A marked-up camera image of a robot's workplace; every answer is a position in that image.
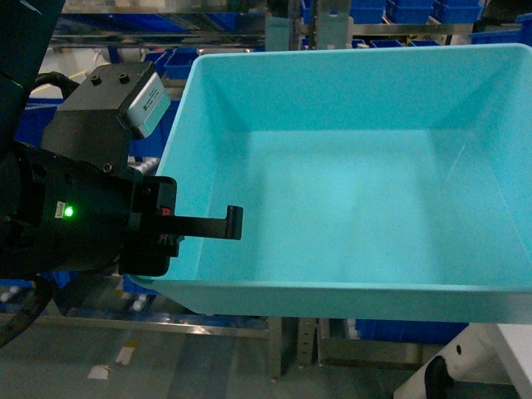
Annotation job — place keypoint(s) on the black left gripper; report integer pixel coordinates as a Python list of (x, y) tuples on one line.
[(149, 245)]

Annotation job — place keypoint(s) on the teal plastic bin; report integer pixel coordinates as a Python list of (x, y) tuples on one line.
[(390, 183)]

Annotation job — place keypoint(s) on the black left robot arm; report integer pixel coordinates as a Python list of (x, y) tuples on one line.
[(70, 201)]

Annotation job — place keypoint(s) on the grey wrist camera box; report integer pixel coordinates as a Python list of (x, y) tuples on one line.
[(147, 109)]

